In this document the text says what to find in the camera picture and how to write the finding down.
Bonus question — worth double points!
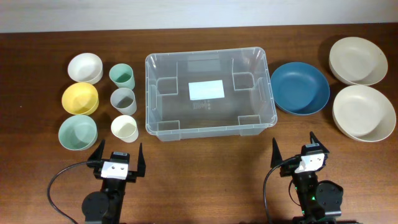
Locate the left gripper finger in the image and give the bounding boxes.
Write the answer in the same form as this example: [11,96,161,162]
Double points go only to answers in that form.
[129,143,146,177]
[87,139,106,167]

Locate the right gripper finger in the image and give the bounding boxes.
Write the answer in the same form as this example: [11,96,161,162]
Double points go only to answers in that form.
[271,138,283,169]
[310,131,330,154]

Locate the mint green small bowl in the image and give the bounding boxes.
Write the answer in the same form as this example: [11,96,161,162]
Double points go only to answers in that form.
[58,115,98,151]

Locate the dark blue plate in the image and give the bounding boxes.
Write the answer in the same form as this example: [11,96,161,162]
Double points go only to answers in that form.
[271,62,331,116]

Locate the beige plate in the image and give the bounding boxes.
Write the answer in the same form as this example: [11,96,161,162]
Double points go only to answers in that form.
[332,85,397,142]
[329,37,388,86]

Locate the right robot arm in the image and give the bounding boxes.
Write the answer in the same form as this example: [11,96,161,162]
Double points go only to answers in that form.
[271,132,343,223]

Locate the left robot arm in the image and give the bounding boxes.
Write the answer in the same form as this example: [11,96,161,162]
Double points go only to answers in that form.
[81,140,146,224]

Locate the cream white cup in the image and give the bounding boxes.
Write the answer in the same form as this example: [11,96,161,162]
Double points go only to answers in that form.
[111,115,139,143]

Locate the yellow small bowl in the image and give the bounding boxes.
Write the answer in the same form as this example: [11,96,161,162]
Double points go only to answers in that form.
[62,83,99,115]

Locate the grey cup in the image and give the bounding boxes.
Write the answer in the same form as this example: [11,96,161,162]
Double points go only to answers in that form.
[110,88,137,115]

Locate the clear plastic storage bin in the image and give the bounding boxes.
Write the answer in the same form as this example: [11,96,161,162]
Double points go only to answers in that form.
[145,47,277,142]

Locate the mint green cup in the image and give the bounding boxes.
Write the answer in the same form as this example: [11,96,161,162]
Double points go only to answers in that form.
[109,63,136,90]

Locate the white small bowl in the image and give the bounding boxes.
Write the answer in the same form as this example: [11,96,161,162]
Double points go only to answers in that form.
[67,53,103,85]

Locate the white label in bin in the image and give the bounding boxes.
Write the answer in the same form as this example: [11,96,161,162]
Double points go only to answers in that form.
[188,80,224,101]

